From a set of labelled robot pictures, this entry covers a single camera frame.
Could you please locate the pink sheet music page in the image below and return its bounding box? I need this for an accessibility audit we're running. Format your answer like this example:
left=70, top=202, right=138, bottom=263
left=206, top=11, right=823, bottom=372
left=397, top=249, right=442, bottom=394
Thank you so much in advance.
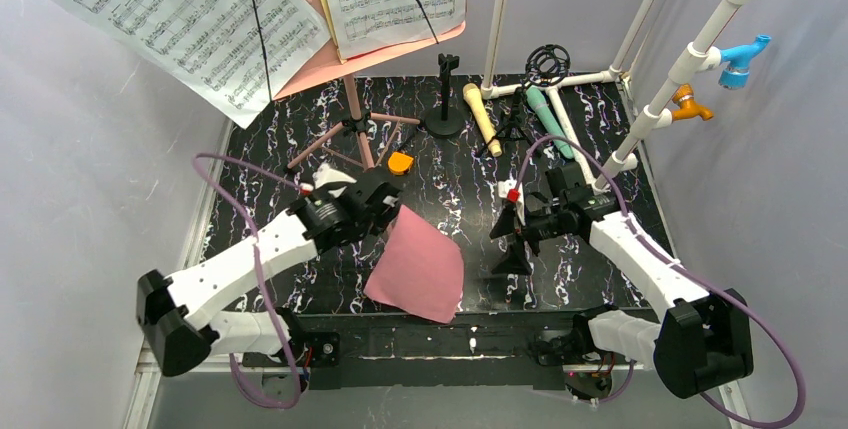
left=364, top=205, right=464, bottom=324

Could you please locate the black microphone stand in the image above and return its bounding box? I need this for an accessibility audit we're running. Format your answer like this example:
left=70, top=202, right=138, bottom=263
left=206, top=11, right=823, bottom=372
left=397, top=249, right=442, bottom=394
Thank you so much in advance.
left=423, top=53, right=464, bottom=139

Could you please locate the green microphone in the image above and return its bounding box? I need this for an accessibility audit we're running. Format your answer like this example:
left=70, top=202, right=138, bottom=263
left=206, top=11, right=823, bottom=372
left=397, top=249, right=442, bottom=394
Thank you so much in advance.
left=524, top=86, right=574, bottom=160

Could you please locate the cream yellow microphone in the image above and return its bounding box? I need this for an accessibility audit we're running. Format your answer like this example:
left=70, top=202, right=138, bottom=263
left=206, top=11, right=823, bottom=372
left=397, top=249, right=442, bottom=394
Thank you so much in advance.
left=462, top=83, right=502, bottom=157

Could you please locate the small black tripod stand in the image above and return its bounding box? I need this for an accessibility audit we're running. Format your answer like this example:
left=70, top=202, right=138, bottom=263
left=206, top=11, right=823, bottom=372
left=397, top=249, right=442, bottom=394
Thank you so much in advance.
left=474, top=44, right=571, bottom=157

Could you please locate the pink music stand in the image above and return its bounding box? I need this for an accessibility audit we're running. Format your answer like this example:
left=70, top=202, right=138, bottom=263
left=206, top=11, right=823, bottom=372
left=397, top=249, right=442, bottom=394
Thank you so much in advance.
left=274, top=0, right=466, bottom=171

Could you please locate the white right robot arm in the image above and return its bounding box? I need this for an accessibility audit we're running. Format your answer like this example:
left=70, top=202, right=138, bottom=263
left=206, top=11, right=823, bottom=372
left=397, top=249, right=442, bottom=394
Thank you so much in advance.
left=490, top=163, right=754, bottom=399

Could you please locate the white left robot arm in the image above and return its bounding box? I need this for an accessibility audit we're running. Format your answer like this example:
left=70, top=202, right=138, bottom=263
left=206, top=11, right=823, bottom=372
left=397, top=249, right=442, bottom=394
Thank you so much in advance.
left=136, top=164, right=402, bottom=377

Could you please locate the orange tape measure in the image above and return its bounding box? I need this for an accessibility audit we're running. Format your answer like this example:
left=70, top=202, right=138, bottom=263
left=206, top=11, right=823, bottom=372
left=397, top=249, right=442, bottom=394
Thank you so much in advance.
left=386, top=151, right=415, bottom=176

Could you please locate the orange pipe fitting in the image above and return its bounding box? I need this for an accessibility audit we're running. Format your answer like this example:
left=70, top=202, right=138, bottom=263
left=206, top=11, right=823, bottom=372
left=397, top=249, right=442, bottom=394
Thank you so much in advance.
left=672, top=84, right=714, bottom=122

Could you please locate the blue pipe fitting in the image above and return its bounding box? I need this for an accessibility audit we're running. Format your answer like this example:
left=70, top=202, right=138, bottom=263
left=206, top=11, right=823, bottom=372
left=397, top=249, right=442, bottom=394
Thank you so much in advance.
left=718, top=34, right=772, bottom=90

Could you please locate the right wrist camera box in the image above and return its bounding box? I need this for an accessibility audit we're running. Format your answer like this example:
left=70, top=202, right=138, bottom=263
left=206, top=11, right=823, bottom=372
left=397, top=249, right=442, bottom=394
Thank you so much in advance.
left=496, top=179, right=551, bottom=227

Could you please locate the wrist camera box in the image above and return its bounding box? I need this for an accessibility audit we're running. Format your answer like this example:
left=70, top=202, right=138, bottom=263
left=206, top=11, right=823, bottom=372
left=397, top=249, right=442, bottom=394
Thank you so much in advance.
left=310, top=163, right=357, bottom=201
left=496, top=179, right=551, bottom=227

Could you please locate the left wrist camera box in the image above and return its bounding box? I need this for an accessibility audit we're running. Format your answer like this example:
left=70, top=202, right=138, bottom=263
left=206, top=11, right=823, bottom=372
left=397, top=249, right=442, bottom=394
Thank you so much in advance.
left=310, top=163, right=357, bottom=201

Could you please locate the right robot arm base mount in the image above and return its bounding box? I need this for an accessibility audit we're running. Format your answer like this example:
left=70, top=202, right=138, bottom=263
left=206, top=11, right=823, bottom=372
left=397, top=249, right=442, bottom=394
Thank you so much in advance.
left=529, top=326, right=635, bottom=407

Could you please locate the aluminium rail frame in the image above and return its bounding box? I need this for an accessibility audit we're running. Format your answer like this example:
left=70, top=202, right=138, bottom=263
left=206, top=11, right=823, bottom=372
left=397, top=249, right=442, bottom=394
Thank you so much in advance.
left=123, top=81, right=755, bottom=429

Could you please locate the white PVC pipe frame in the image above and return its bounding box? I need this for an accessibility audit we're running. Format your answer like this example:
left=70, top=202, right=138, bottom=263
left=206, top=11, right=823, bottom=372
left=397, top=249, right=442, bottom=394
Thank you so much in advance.
left=479, top=0, right=796, bottom=192

